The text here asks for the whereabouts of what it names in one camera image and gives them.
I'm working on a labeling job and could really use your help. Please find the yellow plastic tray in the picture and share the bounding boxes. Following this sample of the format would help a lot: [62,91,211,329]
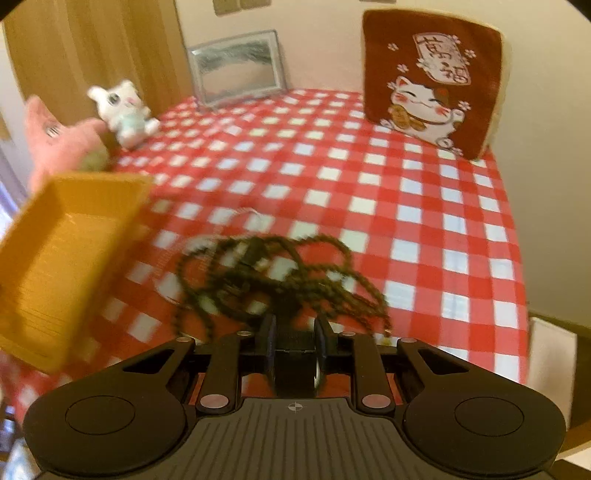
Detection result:
[0,172,155,374]

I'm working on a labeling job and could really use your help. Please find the pale window curtain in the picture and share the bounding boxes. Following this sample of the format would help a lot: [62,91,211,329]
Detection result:
[0,138,29,236]

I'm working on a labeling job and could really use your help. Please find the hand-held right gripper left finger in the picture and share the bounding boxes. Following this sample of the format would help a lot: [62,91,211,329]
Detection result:
[115,316,278,415]

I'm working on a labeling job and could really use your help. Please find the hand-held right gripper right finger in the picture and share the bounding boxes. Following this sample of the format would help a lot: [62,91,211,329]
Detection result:
[315,318,476,414]

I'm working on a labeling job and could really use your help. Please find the pink star plush toy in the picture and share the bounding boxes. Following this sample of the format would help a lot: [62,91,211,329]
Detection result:
[23,95,112,195]

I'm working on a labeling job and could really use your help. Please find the brown lucky cat cushion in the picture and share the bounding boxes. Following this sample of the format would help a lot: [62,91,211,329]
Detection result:
[360,8,513,160]

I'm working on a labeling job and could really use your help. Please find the red white checkered tablecloth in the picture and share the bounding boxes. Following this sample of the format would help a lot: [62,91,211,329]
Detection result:
[0,88,531,418]

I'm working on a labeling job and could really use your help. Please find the silver picture frame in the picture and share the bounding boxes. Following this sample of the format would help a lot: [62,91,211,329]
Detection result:
[187,30,289,109]

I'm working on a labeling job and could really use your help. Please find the wooden door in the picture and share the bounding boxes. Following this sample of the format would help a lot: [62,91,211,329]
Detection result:
[2,0,192,132]

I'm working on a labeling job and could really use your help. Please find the white cat plush toy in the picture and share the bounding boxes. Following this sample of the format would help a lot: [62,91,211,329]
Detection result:
[87,79,161,151]

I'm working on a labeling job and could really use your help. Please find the dark beaded necklace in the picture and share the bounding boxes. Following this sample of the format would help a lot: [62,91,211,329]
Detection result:
[173,234,394,346]

